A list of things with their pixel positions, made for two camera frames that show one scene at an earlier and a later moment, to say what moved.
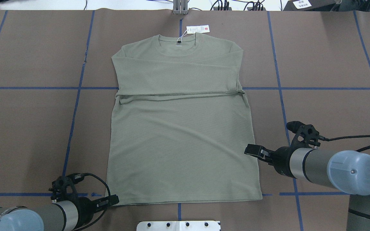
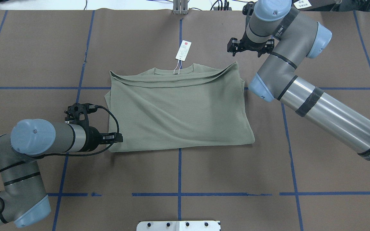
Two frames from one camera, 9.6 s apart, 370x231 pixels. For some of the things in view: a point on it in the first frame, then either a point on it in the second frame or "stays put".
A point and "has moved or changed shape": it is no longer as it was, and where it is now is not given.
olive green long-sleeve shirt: [180, 123] has moved or changed shape
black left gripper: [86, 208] to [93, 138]
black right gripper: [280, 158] to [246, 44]
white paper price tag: [202, 29] to [183, 51]
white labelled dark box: [310, 5] stays put
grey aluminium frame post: [180, 7] stays put
